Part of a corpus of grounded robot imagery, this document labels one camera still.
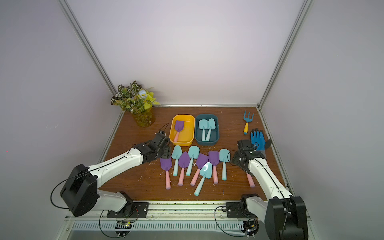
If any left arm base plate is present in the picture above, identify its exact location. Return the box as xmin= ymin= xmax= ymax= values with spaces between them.
xmin=107 ymin=202 xmax=149 ymax=219

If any blue yellow garden rake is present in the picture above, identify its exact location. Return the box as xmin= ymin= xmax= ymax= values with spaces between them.
xmin=243 ymin=111 xmax=255 ymax=135

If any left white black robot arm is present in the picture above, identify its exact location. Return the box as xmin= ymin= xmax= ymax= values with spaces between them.
xmin=60 ymin=131 xmax=171 ymax=217

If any teal shovel eleventh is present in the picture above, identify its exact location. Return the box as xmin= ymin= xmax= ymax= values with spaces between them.
xmin=206 ymin=118 xmax=216 ymax=142

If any aluminium front rail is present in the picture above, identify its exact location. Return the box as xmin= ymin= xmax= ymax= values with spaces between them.
xmin=64 ymin=199 xmax=311 ymax=222

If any dark teal storage box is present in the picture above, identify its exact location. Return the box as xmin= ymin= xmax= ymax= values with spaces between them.
xmin=195 ymin=114 xmax=220 ymax=146

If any yellow plastic storage box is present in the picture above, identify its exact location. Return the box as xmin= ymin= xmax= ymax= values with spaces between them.
xmin=170 ymin=115 xmax=196 ymax=147

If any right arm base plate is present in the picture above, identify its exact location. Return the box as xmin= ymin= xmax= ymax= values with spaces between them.
xmin=226 ymin=202 xmax=265 ymax=219

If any circuit board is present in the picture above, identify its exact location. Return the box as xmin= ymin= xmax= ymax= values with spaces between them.
xmin=115 ymin=221 xmax=133 ymax=238
xmin=243 ymin=218 xmax=260 ymax=238

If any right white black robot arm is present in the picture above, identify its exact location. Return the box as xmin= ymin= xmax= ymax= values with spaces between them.
xmin=231 ymin=140 xmax=309 ymax=240

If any purple shovel pink handle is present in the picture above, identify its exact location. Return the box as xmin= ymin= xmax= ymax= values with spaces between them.
xmin=247 ymin=173 xmax=256 ymax=188
xmin=160 ymin=158 xmax=172 ymax=190
xmin=174 ymin=120 xmax=185 ymax=142
xmin=190 ymin=154 xmax=209 ymax=187
xmin=178 ymin=152 xmax=190 ymax=186
xmin=209 ymin=151 xmax=220 ymax=185

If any blue grey garden glove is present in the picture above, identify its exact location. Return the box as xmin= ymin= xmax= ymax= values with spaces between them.
xmin=251 ymin=129 xmax=272 ymax=159

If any potted green plant vase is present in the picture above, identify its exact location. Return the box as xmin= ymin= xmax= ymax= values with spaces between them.
xmin=111 ymin=81 xmax=160 ymax=128

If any left circuit board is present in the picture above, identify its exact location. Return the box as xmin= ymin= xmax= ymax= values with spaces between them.
xmin=115 ymin=221 xmax=133 ymax=238

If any teal shovel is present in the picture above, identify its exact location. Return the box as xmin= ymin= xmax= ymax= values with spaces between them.
xmin=172 ymin=145 xmax=183 ymax=177
xmin=186 ymin=146 xmax=200 ymax=176
xmin=194 ymin=162 xmax=213 ymax=197
xmin=199 ymin=119 xmax=208 ymax=142
xmin=219 ymin=149 xmax=231 ymax=181

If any right circuit board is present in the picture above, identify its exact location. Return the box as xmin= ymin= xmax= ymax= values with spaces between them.
xmin=243 ymin=218 xmax=260 ymax=238

